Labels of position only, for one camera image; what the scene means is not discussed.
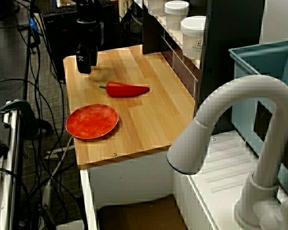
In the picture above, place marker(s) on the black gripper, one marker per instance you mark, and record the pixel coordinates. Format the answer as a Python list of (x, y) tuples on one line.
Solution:
[(90, 32)]

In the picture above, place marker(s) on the red pepper with green stem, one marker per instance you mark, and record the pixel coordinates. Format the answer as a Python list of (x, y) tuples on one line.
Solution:
[(124, 89)]

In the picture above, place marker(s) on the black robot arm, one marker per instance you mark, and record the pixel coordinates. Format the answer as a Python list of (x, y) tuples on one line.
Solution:
[(87, 9)]

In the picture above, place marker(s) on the red round plate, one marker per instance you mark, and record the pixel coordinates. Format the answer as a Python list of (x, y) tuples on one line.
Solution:
[(91, 121)]

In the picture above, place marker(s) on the black computer case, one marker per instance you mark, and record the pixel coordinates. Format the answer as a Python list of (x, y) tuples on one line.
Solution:
[(60, 40)]

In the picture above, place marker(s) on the black mesh net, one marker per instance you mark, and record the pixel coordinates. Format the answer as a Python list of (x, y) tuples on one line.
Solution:
[(132, 24)]

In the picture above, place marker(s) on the black keyboard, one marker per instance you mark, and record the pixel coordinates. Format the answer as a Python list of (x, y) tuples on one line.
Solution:
[(60, 10)]

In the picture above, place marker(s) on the blue tape piece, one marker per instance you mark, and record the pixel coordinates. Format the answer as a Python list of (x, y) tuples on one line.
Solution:
[(33, 23)]

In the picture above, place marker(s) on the green clamp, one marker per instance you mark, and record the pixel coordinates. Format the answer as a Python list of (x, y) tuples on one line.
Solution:
[(22, 107)]

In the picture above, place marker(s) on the medium clear jar white lid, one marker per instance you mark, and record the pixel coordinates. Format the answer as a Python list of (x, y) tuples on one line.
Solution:
[(176, 13)]

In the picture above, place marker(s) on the large clear jar white lid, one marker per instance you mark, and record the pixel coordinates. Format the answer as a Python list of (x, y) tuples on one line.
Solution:
[(192, 38)]

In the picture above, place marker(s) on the silver metal pole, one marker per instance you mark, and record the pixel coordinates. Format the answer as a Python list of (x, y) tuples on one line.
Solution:
[(10, 155)]

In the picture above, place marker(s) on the white sink cabinet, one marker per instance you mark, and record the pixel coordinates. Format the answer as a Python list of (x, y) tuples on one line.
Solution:
[(134, 177)]

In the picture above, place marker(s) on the black shelf unit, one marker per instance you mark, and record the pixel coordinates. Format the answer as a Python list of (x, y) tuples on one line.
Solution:
[(230, 43)]

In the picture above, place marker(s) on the teal plastic bin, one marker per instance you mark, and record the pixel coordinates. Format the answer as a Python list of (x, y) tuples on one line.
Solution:
[(244, 64)]

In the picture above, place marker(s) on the white curved faucet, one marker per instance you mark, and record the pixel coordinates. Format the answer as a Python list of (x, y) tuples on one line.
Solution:
[(276, 134)]

